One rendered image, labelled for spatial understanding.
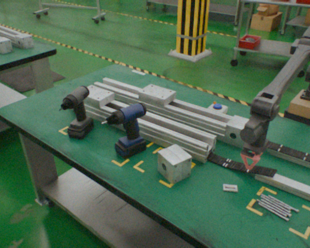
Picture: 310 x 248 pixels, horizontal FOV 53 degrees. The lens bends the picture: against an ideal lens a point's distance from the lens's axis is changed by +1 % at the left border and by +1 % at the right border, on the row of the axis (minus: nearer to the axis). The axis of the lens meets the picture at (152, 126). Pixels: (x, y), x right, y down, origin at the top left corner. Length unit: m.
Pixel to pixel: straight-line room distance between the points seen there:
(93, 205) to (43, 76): 1.33
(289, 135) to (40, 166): 1.41
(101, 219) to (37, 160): 0.52
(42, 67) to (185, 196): 1.95
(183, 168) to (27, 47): 1.94
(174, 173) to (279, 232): 0.39
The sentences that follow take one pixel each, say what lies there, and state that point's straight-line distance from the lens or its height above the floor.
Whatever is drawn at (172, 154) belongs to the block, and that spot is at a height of 0.87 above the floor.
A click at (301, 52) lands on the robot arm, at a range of 1.33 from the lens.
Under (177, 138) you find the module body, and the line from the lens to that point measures 1.31.
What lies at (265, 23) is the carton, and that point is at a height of 0.13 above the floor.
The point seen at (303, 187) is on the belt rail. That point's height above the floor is 0.81.
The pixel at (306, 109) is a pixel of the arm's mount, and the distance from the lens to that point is 1.75.
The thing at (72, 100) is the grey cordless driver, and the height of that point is 0.99.
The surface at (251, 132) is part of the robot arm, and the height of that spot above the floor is 1.03.
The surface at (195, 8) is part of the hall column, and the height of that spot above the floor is 0.71.
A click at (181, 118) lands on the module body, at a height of 0.83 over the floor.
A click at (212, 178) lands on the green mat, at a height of 0.78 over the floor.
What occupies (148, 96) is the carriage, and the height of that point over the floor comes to 0.89.
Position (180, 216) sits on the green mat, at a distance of 1.09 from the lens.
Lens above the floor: 1.59
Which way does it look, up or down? 32 degrees down
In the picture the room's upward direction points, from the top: straight up
